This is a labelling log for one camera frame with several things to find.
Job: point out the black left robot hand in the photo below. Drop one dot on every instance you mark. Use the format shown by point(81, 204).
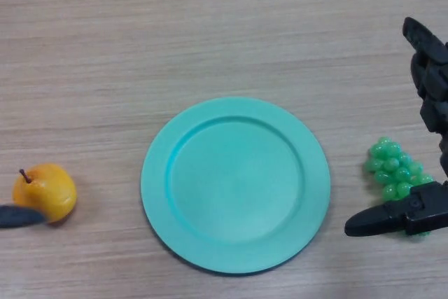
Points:
point(17, 215)

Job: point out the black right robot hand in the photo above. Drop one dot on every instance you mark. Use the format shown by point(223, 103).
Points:
point(425, 211)

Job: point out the yellow pear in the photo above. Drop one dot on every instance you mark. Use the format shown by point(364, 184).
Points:
point(45, 188)

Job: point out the teal round plate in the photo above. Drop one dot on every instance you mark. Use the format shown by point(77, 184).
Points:
point(236, 187)

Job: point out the green grape bunch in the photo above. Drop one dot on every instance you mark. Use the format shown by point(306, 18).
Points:
point(386, 159)

